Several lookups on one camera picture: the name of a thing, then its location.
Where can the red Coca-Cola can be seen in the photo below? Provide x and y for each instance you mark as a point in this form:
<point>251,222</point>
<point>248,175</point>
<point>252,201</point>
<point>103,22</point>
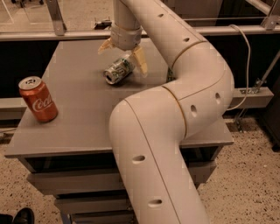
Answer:
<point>38,98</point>

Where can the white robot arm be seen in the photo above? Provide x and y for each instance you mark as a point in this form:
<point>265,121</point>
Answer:
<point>146,128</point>

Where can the black shoe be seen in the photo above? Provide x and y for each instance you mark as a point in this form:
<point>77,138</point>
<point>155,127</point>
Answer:
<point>24,216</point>

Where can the metal bracket left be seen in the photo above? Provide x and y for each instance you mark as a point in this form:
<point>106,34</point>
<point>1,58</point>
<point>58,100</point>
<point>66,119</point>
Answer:
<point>56,17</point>

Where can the middle grey drawer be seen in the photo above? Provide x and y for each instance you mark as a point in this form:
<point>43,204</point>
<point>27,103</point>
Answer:
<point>93,204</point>

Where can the top grey drawer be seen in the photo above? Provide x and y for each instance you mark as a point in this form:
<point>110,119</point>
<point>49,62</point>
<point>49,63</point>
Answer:
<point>82,181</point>

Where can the grey drawer cabinet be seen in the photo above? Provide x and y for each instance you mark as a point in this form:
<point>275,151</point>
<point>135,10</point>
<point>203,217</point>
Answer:
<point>78,138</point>

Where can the small black device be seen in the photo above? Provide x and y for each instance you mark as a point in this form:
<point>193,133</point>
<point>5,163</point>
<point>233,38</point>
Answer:
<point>102,24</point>

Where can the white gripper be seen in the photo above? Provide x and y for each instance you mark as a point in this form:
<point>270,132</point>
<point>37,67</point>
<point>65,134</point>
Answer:
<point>126,38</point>

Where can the bottom grey drawer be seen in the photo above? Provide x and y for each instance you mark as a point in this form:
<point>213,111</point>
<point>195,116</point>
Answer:
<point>115,217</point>

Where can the grey drawer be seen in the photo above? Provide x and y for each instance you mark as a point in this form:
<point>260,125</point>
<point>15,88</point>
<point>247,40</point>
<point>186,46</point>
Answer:
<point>115,217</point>
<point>93,204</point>
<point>82,181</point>

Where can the white 7up can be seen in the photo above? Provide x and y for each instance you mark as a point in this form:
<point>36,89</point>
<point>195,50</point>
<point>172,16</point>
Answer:
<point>119,69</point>

